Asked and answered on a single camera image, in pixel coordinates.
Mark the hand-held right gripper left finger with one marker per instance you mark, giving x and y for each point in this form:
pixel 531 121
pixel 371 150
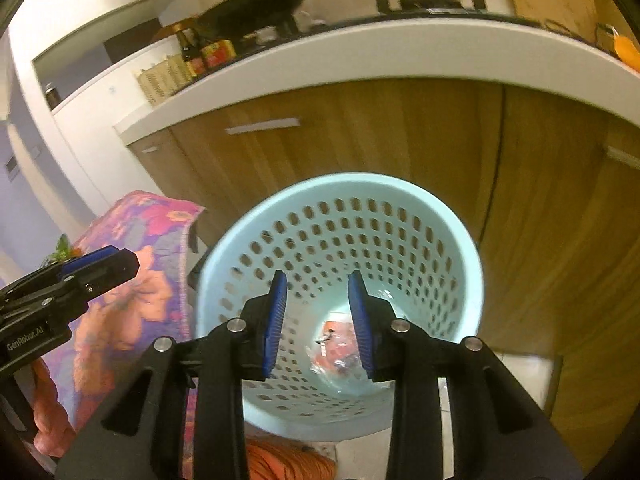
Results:
pixel 276 320

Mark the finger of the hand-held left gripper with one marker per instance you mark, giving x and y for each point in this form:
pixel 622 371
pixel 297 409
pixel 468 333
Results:
pixel 107 275
pixel 82 261

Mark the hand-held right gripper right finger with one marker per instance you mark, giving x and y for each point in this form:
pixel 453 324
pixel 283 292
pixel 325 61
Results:
pixel 357 320

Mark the orange snack wrapper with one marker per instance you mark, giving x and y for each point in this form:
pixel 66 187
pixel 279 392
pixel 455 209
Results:
pixel 335 345

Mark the light blue perforated waste basket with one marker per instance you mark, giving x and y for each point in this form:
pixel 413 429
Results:
pixel 450 260

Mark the floral cloth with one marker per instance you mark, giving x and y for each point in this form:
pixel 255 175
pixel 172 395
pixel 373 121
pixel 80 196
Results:
pixel 150 285

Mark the orange cloth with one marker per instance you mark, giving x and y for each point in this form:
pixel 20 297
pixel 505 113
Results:
pixel 47 410
pixel 290 462

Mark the small dark bottle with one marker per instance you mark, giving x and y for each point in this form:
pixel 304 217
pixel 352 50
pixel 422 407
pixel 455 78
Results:
pixel 51 96

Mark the beige chopstick basket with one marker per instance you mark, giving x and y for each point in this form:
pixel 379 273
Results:
pixel 162 80

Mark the dark soy sauce bottle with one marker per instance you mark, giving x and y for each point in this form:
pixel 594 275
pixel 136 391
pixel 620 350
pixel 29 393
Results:
pixel 189 52

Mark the black wok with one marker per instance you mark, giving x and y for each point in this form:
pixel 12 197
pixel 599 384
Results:
pixel 250 10

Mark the orange peel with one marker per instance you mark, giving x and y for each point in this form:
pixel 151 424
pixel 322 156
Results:
pixel 627 50

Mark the white wall control panel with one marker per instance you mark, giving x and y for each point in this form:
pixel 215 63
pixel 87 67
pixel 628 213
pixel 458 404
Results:
pixel 10 167

